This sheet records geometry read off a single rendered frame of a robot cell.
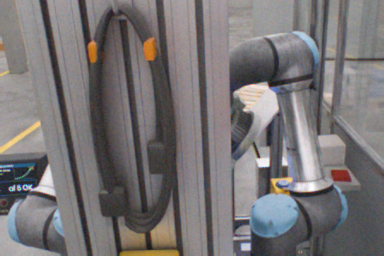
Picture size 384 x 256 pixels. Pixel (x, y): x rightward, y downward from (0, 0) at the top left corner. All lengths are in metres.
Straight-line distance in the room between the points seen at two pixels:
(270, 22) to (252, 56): 6.15
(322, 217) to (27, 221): 0.75
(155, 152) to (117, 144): 0.06
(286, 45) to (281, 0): 6.04
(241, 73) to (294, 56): 0.14
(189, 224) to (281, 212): 0.47
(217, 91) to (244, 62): 0.50
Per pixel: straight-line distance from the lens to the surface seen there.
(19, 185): 1.50
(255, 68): 1.00
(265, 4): 7.10
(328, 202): 1.12
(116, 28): 0.50
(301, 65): 1.06
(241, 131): 1.80
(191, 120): 0.53
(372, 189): 1.98
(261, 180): 2.14
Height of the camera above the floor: 1.87
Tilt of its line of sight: 22 degrees down
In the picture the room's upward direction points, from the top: 3 degrees counter-clockwise
